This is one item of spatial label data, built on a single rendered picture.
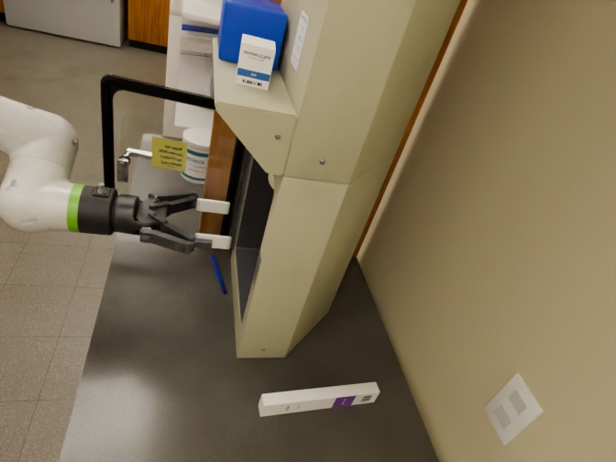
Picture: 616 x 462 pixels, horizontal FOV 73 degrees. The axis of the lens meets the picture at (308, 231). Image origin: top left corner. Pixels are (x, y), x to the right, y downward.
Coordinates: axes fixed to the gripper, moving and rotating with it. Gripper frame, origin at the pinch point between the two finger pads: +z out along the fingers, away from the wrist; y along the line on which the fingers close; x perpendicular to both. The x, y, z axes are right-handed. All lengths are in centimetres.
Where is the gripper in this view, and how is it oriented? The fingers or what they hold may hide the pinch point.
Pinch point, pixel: (221, 224)
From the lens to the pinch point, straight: 89.0
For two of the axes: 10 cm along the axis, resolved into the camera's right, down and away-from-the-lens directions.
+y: -1.7, -6.3, 7.6
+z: 9.5, 1.0, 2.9
